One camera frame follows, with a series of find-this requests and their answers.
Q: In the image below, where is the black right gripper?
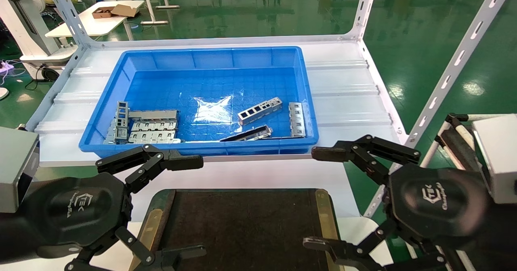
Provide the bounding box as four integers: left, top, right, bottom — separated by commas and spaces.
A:
303, 134, 491, 271

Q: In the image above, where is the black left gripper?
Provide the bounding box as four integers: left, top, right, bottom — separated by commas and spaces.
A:
24, 144, 206, 271

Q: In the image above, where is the perforated grey metal bracket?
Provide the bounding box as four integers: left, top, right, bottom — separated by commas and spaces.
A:
237, 97, 283, 126

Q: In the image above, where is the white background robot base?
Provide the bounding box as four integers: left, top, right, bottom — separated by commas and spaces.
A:
0, 0, 78, 82

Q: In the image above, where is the black container tray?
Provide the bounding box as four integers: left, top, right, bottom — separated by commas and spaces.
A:
129, 188, 344, 271

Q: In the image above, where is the blue plastic bin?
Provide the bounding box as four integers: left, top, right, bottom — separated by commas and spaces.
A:
79, 46, 319, 159

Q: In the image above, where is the white slotted metal rack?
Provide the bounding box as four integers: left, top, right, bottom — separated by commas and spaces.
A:
24, 0, 517, 219

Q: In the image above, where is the white background table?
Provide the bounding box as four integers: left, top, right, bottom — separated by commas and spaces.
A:
44, 0, 145, 39

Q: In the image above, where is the flat cardboard lid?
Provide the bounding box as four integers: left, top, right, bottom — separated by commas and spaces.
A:
111, 4, 138, 18

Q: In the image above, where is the white-legged background desk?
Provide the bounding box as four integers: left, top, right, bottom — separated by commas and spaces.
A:
123, 0, 180, 24

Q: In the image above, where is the open cardboard box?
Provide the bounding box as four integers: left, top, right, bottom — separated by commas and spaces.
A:
92, 7, 116, 19

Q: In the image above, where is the grey windowed metal bracket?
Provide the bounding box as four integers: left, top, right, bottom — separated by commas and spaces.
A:
114, 101, 130, 143

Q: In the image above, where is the small grey metal bracket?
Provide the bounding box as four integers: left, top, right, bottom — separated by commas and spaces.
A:
104, 119, 118, 144

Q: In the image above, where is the dark long metal bracket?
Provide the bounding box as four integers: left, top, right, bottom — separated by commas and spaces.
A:
219, 125, 273, 142

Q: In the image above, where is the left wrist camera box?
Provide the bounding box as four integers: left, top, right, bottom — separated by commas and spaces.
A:
0, 126, 40, 214

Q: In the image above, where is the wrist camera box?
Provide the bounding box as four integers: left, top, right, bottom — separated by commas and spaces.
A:
0, 126, 40, 214
473, 114, 517, 204

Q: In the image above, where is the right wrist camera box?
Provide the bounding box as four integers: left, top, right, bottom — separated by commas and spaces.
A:
473, 114, 517, 204

